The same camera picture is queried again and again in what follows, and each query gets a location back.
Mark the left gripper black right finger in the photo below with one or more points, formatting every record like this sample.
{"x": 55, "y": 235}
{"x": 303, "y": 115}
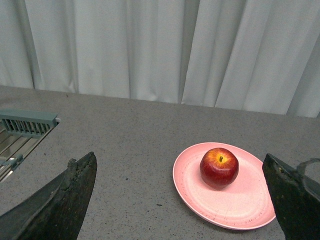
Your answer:
{"x": 295, "y": 198}

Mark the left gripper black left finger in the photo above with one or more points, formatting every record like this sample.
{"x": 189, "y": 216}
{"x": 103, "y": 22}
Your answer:
{"x": 57, "y": 210}

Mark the red yellow apple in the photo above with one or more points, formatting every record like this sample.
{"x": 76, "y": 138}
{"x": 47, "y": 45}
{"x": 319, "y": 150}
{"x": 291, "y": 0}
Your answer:
{"x": 219, "y": 168}

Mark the pink plastic plate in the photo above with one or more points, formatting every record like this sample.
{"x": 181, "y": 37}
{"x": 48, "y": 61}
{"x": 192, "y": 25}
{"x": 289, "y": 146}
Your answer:
{"x": 243, "y": 205}

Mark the green metal dish rack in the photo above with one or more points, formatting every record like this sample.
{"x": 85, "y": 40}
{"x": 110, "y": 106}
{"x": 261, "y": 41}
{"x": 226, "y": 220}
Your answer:
{"x": 20, "y": 132}

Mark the white curtain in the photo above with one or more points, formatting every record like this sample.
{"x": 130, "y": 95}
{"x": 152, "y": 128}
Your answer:
{"x": 253, "y": 55}

